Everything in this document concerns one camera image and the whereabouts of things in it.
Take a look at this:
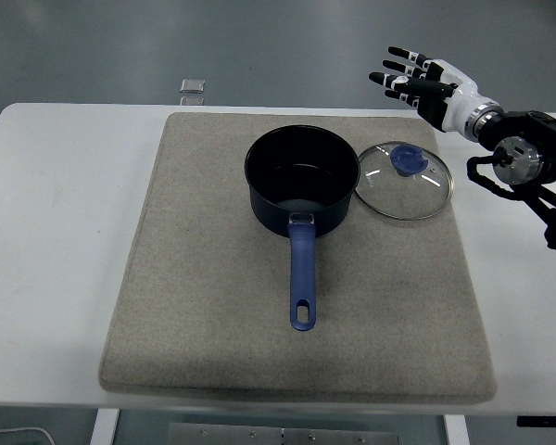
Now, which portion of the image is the black control panel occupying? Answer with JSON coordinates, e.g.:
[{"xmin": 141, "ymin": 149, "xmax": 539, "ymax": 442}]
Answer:
[{"xmin": 517, "ymin": 415, "xmax": 556, "ymax": 428}]

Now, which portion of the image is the beige fabric mat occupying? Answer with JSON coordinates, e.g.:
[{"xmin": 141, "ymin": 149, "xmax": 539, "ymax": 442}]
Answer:
[{"xmin": 97, "ymin": 111, "xmax": 499, "ymax": 403}]

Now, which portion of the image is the glass lid with blue knob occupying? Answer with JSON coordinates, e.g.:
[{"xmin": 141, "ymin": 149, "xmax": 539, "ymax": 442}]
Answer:
[{"xmin": 356, "ymin": 141, "xmax": 456, "ymax": 221}]

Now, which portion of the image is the dark blue saucepan with handle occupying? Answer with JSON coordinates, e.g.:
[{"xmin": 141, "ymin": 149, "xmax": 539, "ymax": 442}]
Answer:
[{"xmin": 243, "ymin": 124, "xmax": 359, "ymax": 333}]

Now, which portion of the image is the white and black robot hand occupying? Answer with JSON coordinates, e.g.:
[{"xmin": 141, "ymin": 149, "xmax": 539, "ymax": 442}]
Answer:
[{"xmin": 368, "ymin": 44, "xmax": 497, "ymax": 135}]

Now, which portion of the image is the white table leg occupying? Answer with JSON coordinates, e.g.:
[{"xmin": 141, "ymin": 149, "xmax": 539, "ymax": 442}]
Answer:
[
  {"xmin": 90, "ymin": 407, "xmax": 120, "ymax": 445},
  {"xmin": 443, "ymin": 414, "xmax": 470, "ymax": 445}
]

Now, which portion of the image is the grey metal plate with screws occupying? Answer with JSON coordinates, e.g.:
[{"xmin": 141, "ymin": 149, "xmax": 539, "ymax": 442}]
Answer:
[{"xmin": 168, "ymin": 422, "xmax": 399, "ymax": 445}]

